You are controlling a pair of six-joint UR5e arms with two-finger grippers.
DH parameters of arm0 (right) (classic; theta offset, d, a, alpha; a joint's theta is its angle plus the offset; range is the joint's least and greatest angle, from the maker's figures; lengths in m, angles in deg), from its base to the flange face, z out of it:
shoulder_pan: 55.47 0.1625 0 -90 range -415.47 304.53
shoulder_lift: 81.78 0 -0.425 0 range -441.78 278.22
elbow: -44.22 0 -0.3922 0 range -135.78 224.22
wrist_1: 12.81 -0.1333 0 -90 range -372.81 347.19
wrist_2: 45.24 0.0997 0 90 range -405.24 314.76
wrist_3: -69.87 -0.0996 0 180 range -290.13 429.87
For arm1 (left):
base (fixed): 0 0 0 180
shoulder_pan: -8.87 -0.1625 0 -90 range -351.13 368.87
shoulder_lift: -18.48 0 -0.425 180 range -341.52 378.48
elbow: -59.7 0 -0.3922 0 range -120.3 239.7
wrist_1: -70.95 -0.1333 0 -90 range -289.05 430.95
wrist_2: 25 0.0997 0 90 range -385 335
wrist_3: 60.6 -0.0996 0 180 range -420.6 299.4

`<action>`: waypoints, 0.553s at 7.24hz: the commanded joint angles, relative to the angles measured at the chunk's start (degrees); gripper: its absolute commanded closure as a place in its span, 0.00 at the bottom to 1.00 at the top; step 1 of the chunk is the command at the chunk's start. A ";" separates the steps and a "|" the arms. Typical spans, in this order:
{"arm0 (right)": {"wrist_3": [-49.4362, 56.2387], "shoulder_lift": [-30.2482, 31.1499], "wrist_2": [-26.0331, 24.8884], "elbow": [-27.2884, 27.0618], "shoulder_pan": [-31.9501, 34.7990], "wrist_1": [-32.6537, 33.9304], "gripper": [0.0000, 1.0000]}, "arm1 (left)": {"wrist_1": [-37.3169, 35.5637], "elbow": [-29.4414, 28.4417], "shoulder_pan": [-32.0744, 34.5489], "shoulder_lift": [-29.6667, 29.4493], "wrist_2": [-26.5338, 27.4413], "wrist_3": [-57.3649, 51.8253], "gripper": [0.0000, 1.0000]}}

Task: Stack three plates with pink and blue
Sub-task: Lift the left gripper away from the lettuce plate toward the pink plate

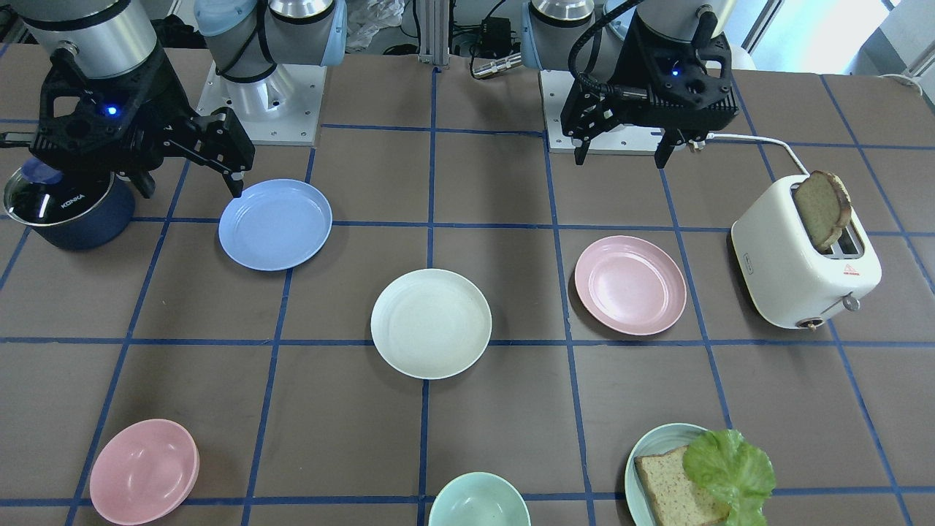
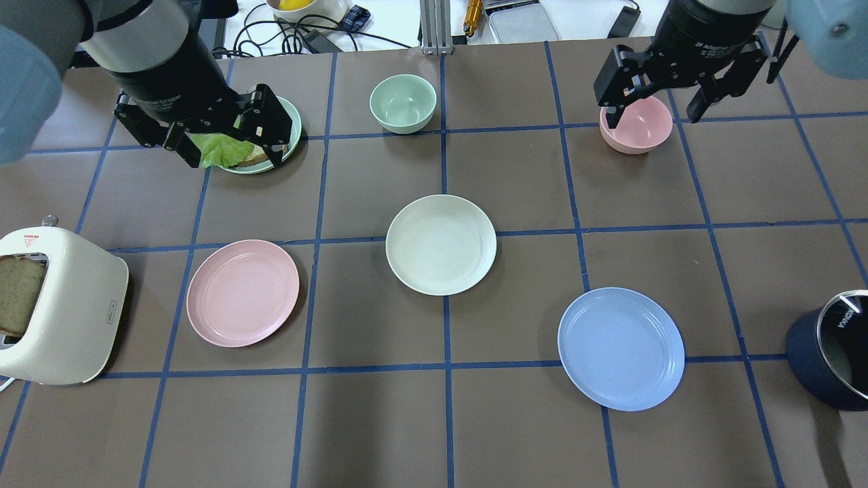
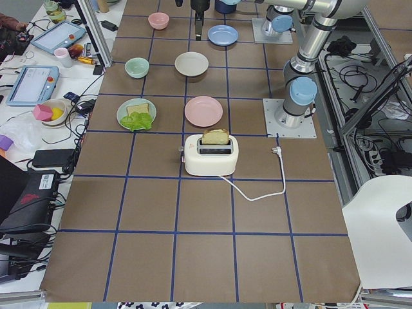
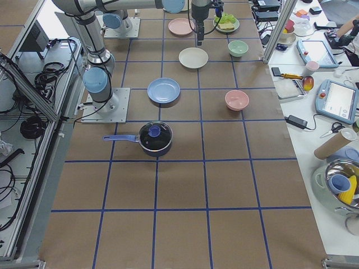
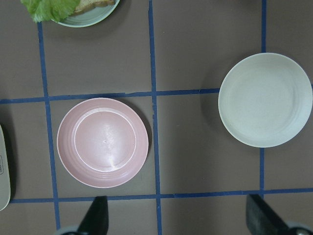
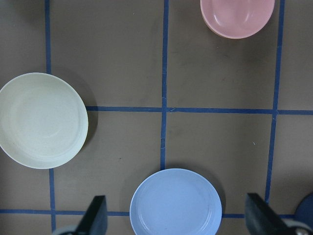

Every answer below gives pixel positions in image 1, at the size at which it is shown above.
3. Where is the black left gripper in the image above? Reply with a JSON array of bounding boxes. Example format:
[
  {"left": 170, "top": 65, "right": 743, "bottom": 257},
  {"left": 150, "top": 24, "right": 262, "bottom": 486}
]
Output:
[{"left": 559, "top": 11, "right": 739, "bottom": 169}]

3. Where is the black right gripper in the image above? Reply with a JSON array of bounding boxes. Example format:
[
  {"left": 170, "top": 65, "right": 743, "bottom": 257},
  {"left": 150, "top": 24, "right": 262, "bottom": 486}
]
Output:
[{"left": 2, "top": 50, "right": 255, "bottom": 199}]

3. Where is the pink plate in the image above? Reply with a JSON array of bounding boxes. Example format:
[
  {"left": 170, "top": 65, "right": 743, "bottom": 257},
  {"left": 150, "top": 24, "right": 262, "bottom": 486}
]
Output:
[{"left": 573, "top": 235, "right": 687, "bottom": 336}]

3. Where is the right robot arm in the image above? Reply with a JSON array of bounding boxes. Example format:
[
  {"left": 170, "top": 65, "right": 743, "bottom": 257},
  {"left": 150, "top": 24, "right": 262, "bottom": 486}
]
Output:
[{"left": 2, "top": 1, "right": 347, "bottom": 199}]

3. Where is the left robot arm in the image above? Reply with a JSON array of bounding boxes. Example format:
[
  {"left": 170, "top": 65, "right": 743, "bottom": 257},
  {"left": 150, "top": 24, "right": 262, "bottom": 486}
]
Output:
[{"left": 521, "top": 1, "right": 739, "bottom": 169}]

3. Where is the blue plate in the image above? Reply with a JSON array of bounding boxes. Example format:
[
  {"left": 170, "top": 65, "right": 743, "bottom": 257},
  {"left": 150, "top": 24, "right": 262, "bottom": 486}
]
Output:
[{"left": 218, "top": 179, "right": 333, "bottom": 272}]

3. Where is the dark blue pot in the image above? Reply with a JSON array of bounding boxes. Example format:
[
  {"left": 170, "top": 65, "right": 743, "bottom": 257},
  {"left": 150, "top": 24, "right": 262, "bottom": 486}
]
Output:
[{"left": 3, "top": 159, "right": 136, "bottom": 251}]

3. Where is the bread slice in toaster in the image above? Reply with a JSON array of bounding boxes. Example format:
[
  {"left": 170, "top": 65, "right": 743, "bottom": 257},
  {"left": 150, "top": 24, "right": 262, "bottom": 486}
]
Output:
[{"left": 793, "top": 170, "right": 853, "bottom": 253}]

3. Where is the white toaster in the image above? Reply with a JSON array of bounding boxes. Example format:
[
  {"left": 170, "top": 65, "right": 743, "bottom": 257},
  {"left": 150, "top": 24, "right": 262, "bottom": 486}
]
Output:
[{"left": 730, "top": 175, "right": 882, "bottom": 329}]

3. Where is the white plate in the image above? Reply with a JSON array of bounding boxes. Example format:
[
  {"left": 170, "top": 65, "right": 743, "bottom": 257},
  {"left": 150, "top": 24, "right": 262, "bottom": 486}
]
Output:
[{"left": 370, "top": 267, "right": 493, "bottom": 380}]

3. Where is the pink bowl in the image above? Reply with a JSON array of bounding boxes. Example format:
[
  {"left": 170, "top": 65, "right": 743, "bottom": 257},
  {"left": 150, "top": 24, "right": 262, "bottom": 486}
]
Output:
[{"left": 89, "top": 419, "right": 200, "bottom": 525}]

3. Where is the green plate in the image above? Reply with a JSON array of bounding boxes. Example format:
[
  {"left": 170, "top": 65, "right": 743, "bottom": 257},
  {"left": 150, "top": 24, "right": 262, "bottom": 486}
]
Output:
[{"left": 624, "top": 423, "right": 729, "bottom": 525}]

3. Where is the green lettuce leaf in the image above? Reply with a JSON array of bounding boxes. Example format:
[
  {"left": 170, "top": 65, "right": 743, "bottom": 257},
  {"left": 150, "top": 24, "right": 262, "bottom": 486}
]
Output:
[{"left": 682, "top": 429, "right": 776, "bottom": 525}]

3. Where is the bread slice on plate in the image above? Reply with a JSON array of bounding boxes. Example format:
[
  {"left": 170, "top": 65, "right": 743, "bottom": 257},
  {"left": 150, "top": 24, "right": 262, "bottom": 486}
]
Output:
[{"left": 635, "top": 445, "right": 729, "bottom": 525}]

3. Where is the green bowl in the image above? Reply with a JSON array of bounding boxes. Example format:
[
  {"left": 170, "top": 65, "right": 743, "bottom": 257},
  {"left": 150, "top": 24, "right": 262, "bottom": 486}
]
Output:
[{"left": 427, "top": 472, "right": 531, "bottom": 525}]

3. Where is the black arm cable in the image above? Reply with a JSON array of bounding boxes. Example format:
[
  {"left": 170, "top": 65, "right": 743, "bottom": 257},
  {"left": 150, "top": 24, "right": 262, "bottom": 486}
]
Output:
[{"left": 568, "top": 0, "right": 651, "bottom": 99}]

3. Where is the white toaster cable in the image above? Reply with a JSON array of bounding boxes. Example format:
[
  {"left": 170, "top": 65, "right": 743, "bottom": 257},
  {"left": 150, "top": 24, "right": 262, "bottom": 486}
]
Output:
[{"left": 705, "top": 132, "right": 812, "bottom": 178}]

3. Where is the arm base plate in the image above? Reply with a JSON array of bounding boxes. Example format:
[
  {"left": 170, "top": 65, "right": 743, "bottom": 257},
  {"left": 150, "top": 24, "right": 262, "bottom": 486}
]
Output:
[
  {"left": 196, "top": 64, "right": 329, "bottom": 147},
  {"left": 538, "top": 69, "right": 691, "bottom": 155}
]

